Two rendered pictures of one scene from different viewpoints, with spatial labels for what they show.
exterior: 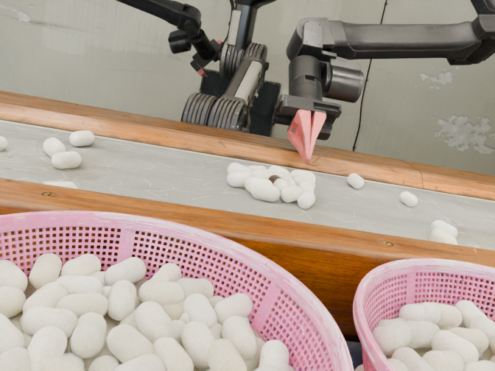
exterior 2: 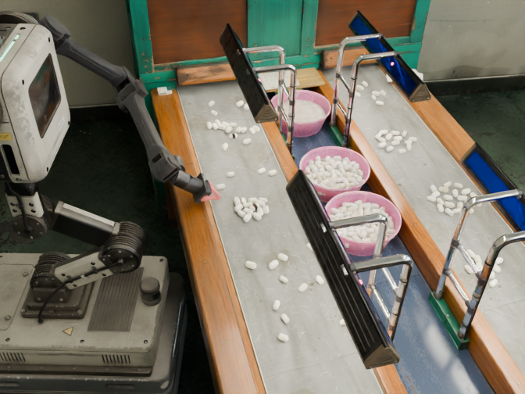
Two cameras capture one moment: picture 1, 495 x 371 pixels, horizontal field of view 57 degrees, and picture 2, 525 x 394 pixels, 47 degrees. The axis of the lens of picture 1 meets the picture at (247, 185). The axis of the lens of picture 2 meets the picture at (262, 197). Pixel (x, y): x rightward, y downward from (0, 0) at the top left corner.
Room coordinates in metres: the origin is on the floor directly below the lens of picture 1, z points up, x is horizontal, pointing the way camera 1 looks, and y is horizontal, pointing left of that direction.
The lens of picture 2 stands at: (0.73, 1.54, 2.18)
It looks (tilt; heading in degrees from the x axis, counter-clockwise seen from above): 41 degrees down; 263
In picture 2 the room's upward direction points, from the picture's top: 1 degrees clockwise
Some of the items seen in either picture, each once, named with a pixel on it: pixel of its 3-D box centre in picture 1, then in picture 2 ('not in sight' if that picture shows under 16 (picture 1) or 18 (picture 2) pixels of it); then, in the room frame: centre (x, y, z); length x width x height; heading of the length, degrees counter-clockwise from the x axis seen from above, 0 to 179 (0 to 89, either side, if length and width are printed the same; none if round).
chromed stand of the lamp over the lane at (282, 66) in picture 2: not in sight; (266, 107); (0.48, -0.45, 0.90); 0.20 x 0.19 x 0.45; 99
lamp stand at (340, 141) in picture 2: not in sight; (362, 94); (0.09, -0.51, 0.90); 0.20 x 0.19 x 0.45; 99
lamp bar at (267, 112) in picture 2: not in sight; (245, 68); (0.56, -0.44, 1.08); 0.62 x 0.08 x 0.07; 99
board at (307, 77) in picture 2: not in sight; (285, 80); (0.35, -0.87, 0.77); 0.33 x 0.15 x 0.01; 9
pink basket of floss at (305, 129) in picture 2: not in sight; (299, 114); (0.31, -0.65, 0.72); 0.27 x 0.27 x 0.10
